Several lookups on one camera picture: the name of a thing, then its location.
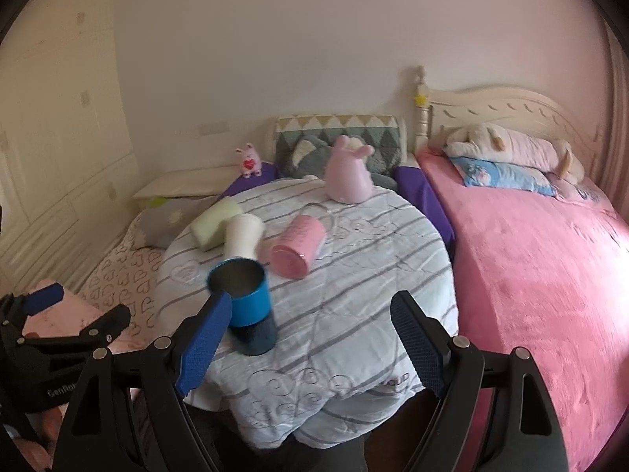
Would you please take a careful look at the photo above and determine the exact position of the blue metal cup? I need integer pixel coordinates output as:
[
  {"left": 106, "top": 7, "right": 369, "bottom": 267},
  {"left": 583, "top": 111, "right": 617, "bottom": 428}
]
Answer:
[{"left": 207, "top": 258, "right": 277, "bottom": 356}]

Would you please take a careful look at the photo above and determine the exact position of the white paper cup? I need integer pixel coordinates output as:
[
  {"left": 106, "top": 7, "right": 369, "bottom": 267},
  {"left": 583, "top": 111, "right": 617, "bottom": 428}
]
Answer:
[{"left": 224, "top": 213, "right": 265, "bottom": 260}]

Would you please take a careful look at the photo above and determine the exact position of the heart pattern sheet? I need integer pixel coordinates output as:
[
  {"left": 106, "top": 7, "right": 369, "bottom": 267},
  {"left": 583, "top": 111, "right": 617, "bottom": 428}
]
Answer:
[{"left": 79, "top": 216, "right": 164, "bottom": 350}]

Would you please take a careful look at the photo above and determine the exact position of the grey star pillow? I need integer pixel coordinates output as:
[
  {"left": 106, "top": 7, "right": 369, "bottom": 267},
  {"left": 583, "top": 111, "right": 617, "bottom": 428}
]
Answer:
[{"left": 131, "top": 196, "right": 217, "bottom": 249}]

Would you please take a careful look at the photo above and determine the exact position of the cream wardrobe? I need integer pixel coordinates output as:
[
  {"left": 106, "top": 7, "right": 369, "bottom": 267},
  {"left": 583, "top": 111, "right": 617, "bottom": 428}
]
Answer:
[{"left": 1, "top": 0, "right": 140, "bottom": 292}]

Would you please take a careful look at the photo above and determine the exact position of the pink fleece blanket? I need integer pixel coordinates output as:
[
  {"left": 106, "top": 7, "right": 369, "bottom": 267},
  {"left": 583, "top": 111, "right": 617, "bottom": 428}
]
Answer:
[{"left": 419, "top": 153, "right": 628, "bottom": 471}]

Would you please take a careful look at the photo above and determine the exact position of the striped light blue quilt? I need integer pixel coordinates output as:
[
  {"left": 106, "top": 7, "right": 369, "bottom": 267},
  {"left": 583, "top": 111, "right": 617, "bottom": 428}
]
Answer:
[{"left": 188, "top": 178, "right": 458, "bottom": 450}]

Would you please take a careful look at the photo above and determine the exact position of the small pink plush toy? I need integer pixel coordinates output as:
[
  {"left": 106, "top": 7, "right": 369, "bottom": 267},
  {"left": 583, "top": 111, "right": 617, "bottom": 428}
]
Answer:
[{"left": 235, "top": 143, "right": 262, "bottom": 179}]

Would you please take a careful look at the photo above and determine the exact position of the light blue cartoon pillow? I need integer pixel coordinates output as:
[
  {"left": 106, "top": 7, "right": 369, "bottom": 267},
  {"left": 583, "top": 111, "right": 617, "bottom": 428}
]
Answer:
[{"left": 450, "top": 157, "right": 557, "bottom": 197}]

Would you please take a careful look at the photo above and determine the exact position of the purple bed sheet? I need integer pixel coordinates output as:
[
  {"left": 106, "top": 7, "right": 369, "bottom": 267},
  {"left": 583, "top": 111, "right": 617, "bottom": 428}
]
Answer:
[{"left": 217, "top": 162, "right": 456, "bottom": 260}]

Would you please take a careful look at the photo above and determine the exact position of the grey plush cushion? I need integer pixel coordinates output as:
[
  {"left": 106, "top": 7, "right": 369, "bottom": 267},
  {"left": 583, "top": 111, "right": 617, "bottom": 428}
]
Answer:
[{"left": 285, "top": 136, "right": 398, "bottom": 191}]

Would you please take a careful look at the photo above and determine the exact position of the long white plush dog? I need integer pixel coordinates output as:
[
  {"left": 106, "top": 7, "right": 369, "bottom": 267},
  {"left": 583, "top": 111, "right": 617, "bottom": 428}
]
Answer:
[{"left": 441, "top": 123, "right": 585, "bottom": 184}]

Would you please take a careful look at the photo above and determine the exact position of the pink rabbit toy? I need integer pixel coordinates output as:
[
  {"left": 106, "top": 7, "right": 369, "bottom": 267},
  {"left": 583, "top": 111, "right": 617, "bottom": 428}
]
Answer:
[{"left": 324, "top": 135, "right": 374, "bottom": 205}]

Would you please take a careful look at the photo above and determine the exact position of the patchwork triangle pillow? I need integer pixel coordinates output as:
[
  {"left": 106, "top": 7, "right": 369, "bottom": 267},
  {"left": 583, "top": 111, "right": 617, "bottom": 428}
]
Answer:
[{"left": 271, "top": 114, "right": 407, "bottom": 177}]

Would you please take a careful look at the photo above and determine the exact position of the cream wooden headboard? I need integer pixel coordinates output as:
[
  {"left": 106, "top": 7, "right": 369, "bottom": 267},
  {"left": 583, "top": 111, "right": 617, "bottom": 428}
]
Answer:
[{"left": 409, "top": 65, "right": 602, "bottom": 178}]

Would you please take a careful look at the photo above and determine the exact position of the yellow star ornament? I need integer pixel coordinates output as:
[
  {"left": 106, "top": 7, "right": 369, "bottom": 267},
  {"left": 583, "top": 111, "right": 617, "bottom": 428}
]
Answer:
[{"left": 414, "top": 94, "right": 430, "bottom": 108}]

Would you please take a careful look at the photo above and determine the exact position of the pink cup with handle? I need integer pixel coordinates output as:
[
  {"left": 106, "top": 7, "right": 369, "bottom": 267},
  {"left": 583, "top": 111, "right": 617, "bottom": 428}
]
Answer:
[{"left": 269, "top": 203, "right": 334, "bottom": 279}]

